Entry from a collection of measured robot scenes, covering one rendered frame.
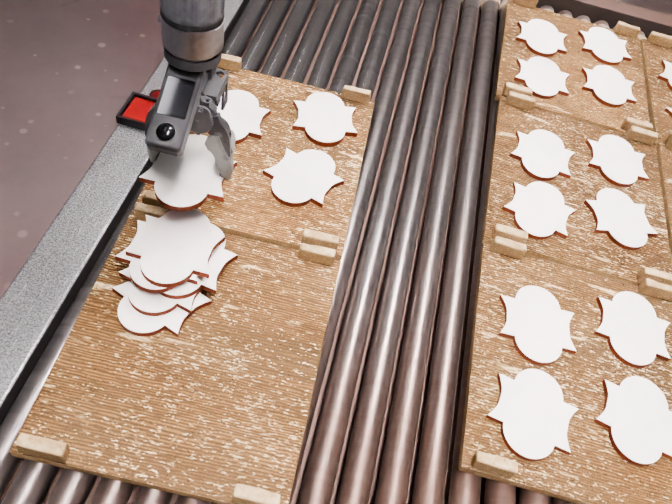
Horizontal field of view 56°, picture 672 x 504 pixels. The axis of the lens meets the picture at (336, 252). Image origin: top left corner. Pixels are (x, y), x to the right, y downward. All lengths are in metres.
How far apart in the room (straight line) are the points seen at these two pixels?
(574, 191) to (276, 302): 0.64
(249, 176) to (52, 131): 1.57
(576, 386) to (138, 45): 2.41
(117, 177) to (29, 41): 1.94
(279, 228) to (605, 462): 0.60
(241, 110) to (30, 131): 1.50
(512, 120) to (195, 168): 0.72
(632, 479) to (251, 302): 0.60
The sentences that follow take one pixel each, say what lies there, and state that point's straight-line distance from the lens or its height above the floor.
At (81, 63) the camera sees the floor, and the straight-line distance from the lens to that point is 2.92.
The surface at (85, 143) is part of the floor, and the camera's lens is 2.56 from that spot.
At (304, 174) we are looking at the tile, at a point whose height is 0.95.
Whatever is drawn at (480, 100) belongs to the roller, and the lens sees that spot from 1.46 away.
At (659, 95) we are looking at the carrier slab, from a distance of 1.71.
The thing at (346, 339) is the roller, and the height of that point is 0.92.
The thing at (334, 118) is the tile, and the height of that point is 0.95.
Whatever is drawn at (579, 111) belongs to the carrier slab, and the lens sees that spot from 1.53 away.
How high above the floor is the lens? 1.76
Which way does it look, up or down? 52 degrees down
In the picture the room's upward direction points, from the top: 15 degrees clockwise
